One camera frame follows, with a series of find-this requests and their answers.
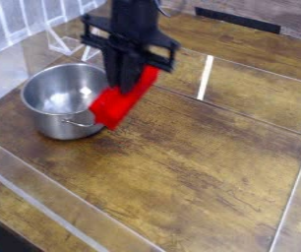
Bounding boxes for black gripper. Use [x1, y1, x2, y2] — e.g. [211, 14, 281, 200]
[81, 0, 180, 94]

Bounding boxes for red rectangular block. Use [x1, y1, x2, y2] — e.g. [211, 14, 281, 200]
[89, 65, 160, 130]

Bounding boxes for silver metal pot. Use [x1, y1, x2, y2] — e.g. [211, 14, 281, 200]
[21, 63, 110, 140]

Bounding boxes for clear acrylic stand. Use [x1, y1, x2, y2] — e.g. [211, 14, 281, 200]
[45, 22, 102, 62]

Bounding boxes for black strip on table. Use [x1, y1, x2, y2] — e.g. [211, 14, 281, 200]
[194, 7, 281, 34]

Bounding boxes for clear acrylic front panel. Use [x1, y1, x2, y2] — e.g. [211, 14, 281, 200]
[0, 146, 166, 252]

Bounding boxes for black cable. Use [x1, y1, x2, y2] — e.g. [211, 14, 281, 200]
[154, 0, 174, 19]

